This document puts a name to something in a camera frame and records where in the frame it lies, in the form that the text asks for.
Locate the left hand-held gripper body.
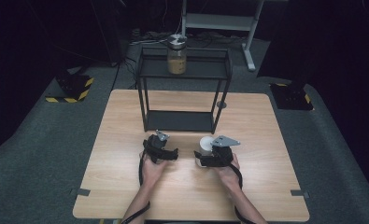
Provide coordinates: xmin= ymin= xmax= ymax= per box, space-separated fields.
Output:
xmin=142 ymin=129 xmax=171 ymax=164

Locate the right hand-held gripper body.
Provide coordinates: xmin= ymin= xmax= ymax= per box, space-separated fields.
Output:
xmin=209 ymin=134 xmax=242 ymax=168

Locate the white plastic bottle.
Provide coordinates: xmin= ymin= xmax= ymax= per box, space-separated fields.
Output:
xmin=195 ymin=135 xmax=217 ymax=169

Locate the black metal shelf rack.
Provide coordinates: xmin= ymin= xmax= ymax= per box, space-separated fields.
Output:
xmin=135 ymin=46 xmax=234 ymax=135

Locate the glass jar with metal lid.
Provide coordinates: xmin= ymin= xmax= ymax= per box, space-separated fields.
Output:
xmin=166 ymin=33 xmax=188 ymax=76

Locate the person's left hand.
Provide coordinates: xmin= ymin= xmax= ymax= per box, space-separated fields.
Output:
xmin=138 ymin=150 xmax=169 ymax=193

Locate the person's right hand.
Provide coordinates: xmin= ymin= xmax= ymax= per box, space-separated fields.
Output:
xmin=213 ymin=152 xmax=242 ymax=193

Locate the grey tape strip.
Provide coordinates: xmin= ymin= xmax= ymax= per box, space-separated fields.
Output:
xmin=290 ymin=189 xmax=311 ymax=199
xmin=69 ymin=188 xmax=92 ymax=197

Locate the black base with striped tape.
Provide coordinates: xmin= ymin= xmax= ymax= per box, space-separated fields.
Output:
xmin=45 ymin=69 xmax=95 ymax=104
xmin=269 ymin=81 xmax=315 ymax=111

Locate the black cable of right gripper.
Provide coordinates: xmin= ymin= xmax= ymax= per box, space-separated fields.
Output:
xmin=228 ymin=162 xmax=250 ymax=224

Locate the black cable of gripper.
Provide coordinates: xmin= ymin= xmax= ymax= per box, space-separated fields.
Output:
xmin=120 ymin=150 xmax=152 ymax=224
xmin=228 ymin=162 xmax=250 ymax=224

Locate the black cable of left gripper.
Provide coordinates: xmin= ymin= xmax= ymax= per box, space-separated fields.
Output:
xmin=120 ymin=150 xmax=152 ymax=224

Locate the bundle of floor cables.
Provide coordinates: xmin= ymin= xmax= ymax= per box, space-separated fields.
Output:
xmin=127 ymin=27 xmax=246 ymax=48

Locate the black upright post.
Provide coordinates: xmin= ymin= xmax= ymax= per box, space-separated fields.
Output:
xmin=90 ymin=0 xmax=131 ymax=67

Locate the grey metal stand frame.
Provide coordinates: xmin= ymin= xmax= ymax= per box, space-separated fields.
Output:
xmin=179 ymin=0 xmax=266 ymax=73

